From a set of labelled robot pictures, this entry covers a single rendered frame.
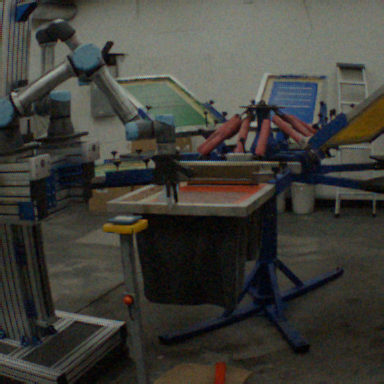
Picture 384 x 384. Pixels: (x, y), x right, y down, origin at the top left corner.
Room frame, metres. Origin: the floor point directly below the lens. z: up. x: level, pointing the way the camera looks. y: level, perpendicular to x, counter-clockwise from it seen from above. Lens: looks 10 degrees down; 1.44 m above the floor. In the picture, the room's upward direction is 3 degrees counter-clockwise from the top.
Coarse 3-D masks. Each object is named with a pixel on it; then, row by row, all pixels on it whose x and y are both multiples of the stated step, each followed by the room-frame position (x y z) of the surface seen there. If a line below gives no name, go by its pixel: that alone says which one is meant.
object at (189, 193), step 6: (186, 186) 2.98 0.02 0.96; (192, 186) 2.97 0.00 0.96; (198, 186) 2.96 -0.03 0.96; (204, 186) 2.95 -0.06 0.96; (210, 186) 2.94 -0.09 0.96; (216, 186) 2.94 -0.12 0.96; (222, 186) 2.93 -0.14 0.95; (180, 192) 2.82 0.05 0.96; (186, 192) 2.81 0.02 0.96; (192, 192) 2.80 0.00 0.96; (198, 192) 2.80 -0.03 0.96; (204, 192) 2.79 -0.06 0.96; (210, 192) 2.78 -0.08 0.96; (156, 198) 2.69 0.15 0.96; (180, 198) 2.67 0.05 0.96; (186, 198) 2.66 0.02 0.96; (192, 198) 2.65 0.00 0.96; (198, 198) 2.65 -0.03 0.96
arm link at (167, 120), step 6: (168, 114) 2.36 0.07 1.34; (156, 120) 2.36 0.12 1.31; (162, 120) 2.35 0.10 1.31; (168, 120) 2.35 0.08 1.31; (174, 120) 2.37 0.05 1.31; (156, 126) 2.34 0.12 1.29; (162, 126) 2.35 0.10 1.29; (168, 126) 2.35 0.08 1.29; (174, 126) 2.37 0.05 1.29; (156, 132) 2.34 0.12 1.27; (162, 132) 2.35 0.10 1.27; (168, 132) 2.35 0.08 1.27; (174, 132) 2.37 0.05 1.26; (156, 138) 2.36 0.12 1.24; (162, 138) 2.35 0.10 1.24; (168, 138) 2.35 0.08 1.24; (174, 138) 2.37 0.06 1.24
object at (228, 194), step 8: (264, 184) 2.93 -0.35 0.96; (216, 192) 2.77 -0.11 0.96; (224, 192) 2.76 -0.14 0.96; (232, 192) 2.75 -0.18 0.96; (240, 192) 2.74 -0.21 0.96; (248, 192) 2.73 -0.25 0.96; (200, 200) 2.60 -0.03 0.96; (208, 200) 2.59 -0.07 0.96; (216, 200) 2.58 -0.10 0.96; (224, 200) 2.57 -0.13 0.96; (232, 200) 2.56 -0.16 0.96; (240, 200) 2.56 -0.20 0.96
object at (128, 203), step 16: (144, 192) 2.72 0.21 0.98; (272, 192) 2.64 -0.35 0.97; (112, 208) 2.45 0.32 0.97; (128, 208) 2.43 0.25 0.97; (144, 208) 2.40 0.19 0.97; (160, 208) 2.38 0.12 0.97; (176, 208) 2.35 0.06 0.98; (192, 208) 2.33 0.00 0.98; (208, 208) 2.30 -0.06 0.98; (224, 208) 2.28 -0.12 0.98; (240, 208) 2.26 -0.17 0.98
